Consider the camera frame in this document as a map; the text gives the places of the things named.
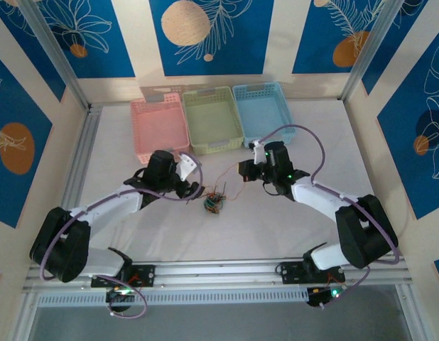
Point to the aluminium frame post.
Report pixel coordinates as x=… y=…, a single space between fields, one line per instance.
x=59 y=60
x=377 y=53

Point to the blue perforated plastic basket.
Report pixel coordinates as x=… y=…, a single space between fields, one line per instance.
x=265 y=110

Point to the pink perforated plastic basket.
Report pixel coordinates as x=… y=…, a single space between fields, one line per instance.
x=159 y=120

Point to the controller circuit board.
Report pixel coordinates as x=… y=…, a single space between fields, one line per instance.
x=320 y=298
x=121 y=300

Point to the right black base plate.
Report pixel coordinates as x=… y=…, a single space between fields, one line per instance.
x=290 y=271

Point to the aluminium side rail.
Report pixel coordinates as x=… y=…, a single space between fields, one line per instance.
x=84 y=142

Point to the left controller circuit board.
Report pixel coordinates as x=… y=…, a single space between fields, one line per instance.
x=121 y=300

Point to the long aluminium frame rail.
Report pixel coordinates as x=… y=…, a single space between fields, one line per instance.
x=219 y=271

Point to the right controller circuit board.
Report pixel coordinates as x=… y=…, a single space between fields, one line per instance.
x=320 y=298

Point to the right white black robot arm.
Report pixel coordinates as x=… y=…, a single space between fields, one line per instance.
x=319 y=199

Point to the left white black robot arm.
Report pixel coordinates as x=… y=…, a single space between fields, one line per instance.
x=109 y=206

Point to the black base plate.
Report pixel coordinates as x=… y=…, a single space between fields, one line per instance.
x=290 y=271
x=148 y=275

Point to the green perforated plastic basket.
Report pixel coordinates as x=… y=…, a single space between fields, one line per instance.
x=212 y=117

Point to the aluminium frame bar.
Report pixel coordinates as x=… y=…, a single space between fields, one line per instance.
x=22 y=316
x=407 y=312

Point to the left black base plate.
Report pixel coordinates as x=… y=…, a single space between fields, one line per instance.
x=148 y=275

